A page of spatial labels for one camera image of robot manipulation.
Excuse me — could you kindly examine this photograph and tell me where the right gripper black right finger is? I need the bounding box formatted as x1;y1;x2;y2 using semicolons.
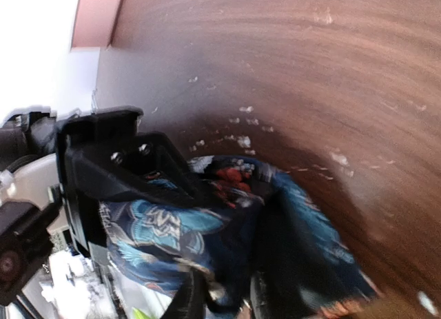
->
250;194;331;318

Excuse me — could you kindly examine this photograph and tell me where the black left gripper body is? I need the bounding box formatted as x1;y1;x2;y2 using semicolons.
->
55;107;143;257

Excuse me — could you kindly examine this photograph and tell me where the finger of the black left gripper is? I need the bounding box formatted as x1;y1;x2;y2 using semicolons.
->
65;150;197;207
137;132;214;205

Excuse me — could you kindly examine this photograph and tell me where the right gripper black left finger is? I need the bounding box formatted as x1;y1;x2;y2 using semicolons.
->
161;269;207;319

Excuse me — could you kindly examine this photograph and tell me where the navy floral patterned tie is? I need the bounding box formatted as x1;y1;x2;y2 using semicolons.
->
107;156;380;318

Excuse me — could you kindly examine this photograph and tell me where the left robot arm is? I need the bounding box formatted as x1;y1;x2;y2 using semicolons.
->
1;107;222;262

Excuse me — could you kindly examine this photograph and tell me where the pink divided organizer tray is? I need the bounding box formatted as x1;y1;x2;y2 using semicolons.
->
71;0;123;50

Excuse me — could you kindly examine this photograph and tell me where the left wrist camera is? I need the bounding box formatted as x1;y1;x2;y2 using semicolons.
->
0;153;65;306

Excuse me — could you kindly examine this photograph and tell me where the aluminium front rail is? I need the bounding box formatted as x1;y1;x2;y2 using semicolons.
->
5;230;171;318

